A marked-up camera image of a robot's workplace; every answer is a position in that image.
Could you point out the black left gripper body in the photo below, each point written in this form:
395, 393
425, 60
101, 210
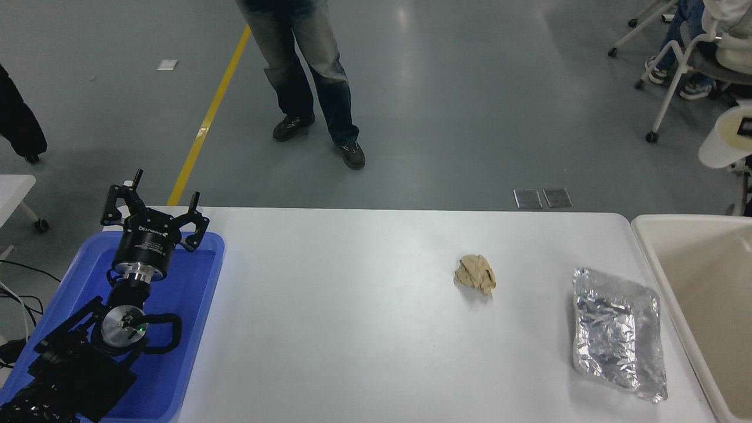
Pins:
144, 244

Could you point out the white paper cup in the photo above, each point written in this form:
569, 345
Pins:
719, 147

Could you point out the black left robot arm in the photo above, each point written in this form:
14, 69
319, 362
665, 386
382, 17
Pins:
76, 364

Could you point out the blue plastic tray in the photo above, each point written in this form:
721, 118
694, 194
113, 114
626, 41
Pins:
188, 305

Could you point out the seated person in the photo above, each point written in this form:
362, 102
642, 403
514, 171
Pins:
734, 41

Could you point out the white wheeled chair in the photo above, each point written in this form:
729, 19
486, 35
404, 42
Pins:
675, 64

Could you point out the black chair caster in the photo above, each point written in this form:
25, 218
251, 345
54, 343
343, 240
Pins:
33, 158

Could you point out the small white side table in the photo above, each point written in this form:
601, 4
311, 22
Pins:
12, 191

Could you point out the person in dark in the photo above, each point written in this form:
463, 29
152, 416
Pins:
17, 117

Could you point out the white chair legs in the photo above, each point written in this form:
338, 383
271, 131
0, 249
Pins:
637, 26

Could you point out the large pale bin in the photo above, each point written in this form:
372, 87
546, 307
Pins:
705, 282

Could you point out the standing person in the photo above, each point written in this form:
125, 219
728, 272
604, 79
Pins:
294, 59

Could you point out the metal floor plate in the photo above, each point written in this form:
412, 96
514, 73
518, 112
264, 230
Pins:
557, 197
527, 198

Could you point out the crumpled silver foil tray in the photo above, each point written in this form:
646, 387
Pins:
617, 329

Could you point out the crumpled tan paper ball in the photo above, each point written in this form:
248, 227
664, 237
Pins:
476, 273

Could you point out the white chair frame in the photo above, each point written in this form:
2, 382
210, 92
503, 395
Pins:
744, 188

